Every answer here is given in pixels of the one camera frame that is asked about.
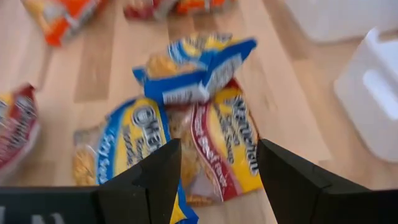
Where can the orange chicken ramen pack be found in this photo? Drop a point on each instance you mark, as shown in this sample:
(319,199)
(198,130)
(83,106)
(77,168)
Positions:
(62,21)
(199,5)

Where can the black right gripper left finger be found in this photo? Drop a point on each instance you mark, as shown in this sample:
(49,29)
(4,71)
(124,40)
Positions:
(149,193)

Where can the red roast beef ramen pack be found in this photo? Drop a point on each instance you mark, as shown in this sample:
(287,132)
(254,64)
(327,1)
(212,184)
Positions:
(227,140)
(140,11)
(17,130)

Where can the blue soy sauce ramen pack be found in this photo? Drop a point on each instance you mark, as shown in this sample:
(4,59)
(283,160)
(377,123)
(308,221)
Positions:
(130,137)
(177,87)

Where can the white plastic bin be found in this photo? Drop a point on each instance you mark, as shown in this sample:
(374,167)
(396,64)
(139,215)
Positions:
(351,93)

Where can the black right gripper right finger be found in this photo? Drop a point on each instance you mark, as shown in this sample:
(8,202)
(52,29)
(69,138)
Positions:
(295,199)

